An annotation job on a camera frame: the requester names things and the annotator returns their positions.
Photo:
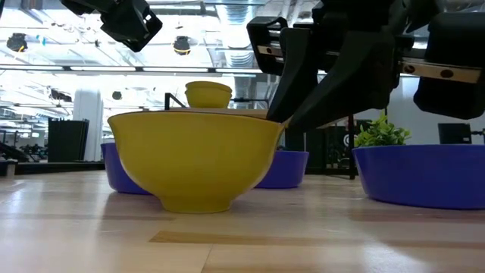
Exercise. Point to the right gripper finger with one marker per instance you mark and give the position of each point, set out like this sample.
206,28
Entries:
297,68
352,83

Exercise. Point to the yellow bowl leaf-print inside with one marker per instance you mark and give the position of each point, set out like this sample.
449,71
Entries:
207,100
195,163
207,86

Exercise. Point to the blue plastic bowl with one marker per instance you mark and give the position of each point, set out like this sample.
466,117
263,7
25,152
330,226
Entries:
113,170
417,176
288,168

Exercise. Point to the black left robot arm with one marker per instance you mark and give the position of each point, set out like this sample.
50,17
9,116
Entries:
79,5

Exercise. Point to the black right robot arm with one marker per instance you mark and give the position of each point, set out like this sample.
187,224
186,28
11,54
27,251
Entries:
420,7

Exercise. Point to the black hanging lamp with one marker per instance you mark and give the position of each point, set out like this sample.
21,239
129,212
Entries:
17,41
182,45

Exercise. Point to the green potted plant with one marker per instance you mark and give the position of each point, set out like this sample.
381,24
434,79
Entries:
379,134

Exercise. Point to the long light strip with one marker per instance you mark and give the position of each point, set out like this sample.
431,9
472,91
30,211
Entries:
174,69

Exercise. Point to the black monitor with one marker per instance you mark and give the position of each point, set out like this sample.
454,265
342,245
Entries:
454,133

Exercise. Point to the black cabinet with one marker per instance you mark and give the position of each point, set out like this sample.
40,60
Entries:
68,140

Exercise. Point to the wooden shelf black metal frame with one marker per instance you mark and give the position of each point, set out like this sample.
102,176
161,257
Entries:
351,159

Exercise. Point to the silver spiral air duct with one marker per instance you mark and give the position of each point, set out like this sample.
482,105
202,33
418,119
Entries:
236,19

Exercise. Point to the black aluminium rig frame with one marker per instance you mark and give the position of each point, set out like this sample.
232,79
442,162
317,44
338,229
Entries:
57,167

